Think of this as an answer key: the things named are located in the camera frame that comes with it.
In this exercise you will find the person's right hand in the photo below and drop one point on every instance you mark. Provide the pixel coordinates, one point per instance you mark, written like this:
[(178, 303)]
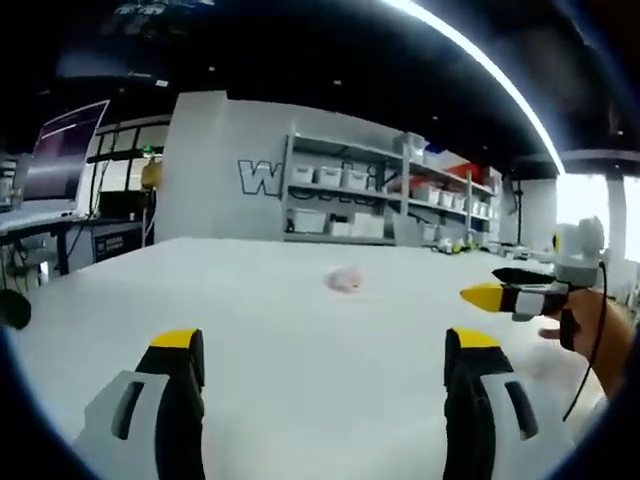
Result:
[(602, 322)]

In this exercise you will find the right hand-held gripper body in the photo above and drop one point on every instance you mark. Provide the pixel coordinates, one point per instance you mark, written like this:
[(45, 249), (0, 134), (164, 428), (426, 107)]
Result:
[(580, 250)]

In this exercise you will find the black cabinet with label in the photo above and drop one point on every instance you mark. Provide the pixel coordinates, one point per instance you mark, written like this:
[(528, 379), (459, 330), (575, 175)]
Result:
[(117, 242)]

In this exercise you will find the open silver laptop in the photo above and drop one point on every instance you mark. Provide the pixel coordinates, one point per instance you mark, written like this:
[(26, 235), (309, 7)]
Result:
[(60, 160)]

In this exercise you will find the grey metal shelving unit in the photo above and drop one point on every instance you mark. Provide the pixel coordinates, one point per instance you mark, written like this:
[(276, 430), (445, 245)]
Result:
[(385, 192)]

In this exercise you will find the black round object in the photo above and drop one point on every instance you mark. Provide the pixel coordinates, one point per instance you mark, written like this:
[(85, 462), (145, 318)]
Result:
[(14, 309)]

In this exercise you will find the white ceiling light strip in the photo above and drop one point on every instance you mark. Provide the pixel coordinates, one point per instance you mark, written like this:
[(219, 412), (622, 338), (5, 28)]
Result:
[(500, 65)]

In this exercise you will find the rows of white storage bins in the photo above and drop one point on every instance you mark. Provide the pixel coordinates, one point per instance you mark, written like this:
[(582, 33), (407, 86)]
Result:
[(327, 176)]

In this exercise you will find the black stand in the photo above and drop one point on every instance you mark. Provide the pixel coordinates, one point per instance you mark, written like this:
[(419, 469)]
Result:
[(518, 200)]

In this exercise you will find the black monitor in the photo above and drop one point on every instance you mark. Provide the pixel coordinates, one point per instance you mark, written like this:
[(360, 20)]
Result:
[(121, 205)]

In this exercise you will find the grey desk with black legs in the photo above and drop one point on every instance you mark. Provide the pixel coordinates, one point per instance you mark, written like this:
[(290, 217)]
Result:
[(35, 225)]

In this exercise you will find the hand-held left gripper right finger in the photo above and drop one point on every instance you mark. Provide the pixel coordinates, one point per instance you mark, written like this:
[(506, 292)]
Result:
[(492, 400)]

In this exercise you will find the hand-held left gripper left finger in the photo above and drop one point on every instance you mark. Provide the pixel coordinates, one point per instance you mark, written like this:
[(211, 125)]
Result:
[(150, 400)]

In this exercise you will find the small yellow white device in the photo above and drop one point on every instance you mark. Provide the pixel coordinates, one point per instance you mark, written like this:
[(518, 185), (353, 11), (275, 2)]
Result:
[(457, 245)]

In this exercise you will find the yellow hanging object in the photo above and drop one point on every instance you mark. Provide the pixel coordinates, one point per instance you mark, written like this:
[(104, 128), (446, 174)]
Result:
[(151, 175)]

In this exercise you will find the clear resealable bag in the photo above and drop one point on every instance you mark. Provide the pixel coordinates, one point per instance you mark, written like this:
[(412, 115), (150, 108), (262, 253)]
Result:
[(345, 281)]

